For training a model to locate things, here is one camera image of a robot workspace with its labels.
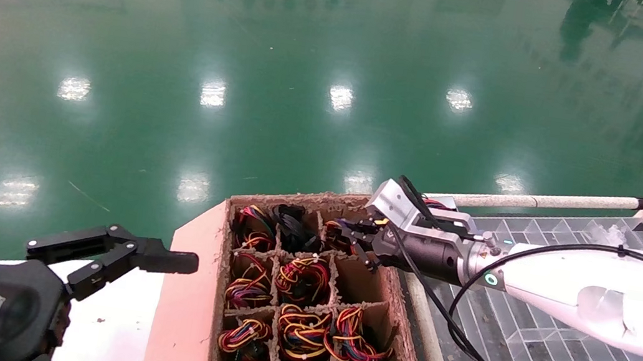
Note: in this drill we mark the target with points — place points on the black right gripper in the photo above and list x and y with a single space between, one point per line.
430 255

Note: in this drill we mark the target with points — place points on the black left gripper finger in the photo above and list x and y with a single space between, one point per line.
171 261

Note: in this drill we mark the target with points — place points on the brown cardboard divider box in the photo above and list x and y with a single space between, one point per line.
294 198

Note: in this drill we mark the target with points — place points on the crumpled clear plastic film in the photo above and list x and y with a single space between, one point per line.
612 236

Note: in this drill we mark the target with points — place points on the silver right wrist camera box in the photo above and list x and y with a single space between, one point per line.
399 207

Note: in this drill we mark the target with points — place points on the long white frame pipe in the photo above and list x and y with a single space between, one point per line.
545 202

